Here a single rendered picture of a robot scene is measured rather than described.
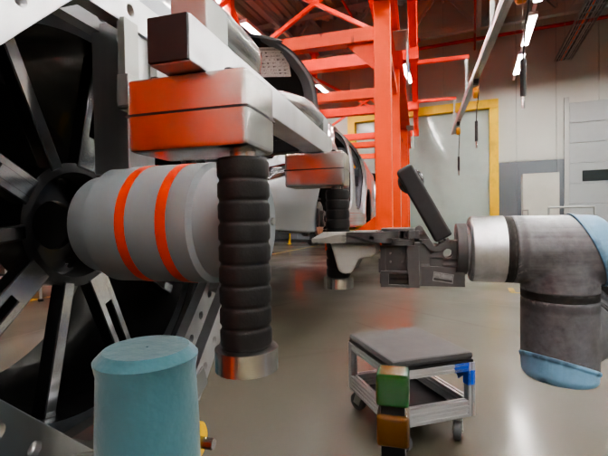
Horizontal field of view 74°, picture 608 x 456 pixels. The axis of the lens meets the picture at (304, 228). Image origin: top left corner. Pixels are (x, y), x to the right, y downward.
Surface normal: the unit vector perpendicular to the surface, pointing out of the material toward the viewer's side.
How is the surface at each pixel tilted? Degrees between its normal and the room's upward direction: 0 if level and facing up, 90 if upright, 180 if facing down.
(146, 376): 101
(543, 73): 90
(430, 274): 90
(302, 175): 90
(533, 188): 90
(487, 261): 106
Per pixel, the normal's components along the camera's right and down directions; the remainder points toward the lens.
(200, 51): 0.96, -0.01
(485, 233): -0.26, -0.45
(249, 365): 0.22, 0.02
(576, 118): -0.39, 0.03
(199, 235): -0.26, 0.22
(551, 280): -0.70, 0.04
